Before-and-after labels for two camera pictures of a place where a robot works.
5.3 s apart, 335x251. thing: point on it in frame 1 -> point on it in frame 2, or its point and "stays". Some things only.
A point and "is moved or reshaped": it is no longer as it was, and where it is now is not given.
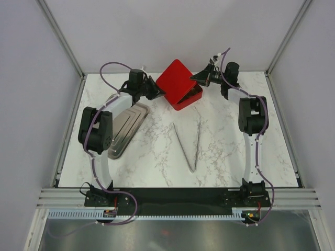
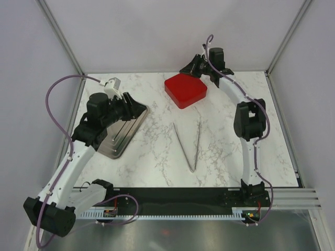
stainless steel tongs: [192, 171] stays
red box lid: [175, 82] is moved or reshaped
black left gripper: [156, 92] -> [132, 109]
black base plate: [176, 199] stays
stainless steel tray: [125, 125] stays
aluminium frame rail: [291, 199] stays
